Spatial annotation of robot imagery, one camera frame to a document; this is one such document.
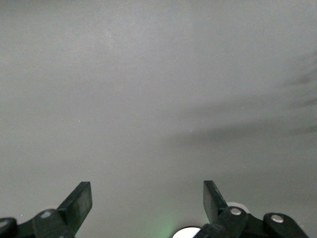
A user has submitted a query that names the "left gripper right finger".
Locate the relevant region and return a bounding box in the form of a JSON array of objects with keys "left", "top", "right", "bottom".
[{"left": 203, "top": 180, "right": 310, "bottom": 238}]

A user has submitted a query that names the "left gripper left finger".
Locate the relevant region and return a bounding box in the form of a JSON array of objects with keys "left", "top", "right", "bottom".
[{"left": 0, "top": 181, "right": 93, "bottom": 238}]

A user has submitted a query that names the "dark grey table mat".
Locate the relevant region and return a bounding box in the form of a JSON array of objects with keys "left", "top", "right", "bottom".
[{"left": 0, "top": 0, "right": 317, "bottom": 238}]

